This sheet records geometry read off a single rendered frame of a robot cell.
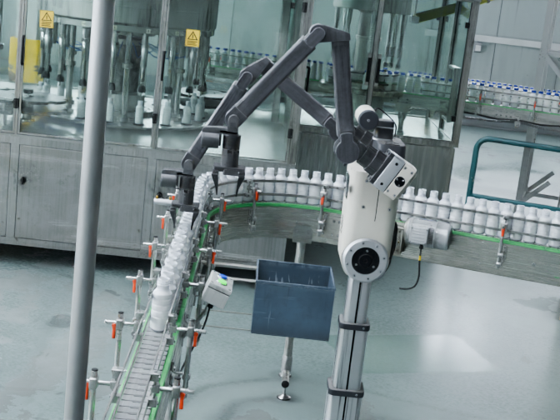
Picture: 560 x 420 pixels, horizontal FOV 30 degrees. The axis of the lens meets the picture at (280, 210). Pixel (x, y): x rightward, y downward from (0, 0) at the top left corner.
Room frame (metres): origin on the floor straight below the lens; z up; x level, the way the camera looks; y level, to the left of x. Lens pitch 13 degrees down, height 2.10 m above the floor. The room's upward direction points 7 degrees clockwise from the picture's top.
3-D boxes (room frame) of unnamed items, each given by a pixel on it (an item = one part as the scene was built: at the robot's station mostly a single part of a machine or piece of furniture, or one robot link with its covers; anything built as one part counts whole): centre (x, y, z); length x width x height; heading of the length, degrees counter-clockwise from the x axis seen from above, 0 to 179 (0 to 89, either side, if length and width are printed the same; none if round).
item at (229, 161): (3.34, 0.18, 1.51); 0.10 x 0.07 x 0.07; 91
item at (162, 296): (3.08, 0.33, 1.08); 0.06 x 0.06 x 0.17
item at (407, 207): (5.07, -0.63, 1.08); 0.06 x 0.06 x 0.17
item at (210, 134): (3.34, 0.22, 1.60); 0.12 x 0.09 x 0.12; 92
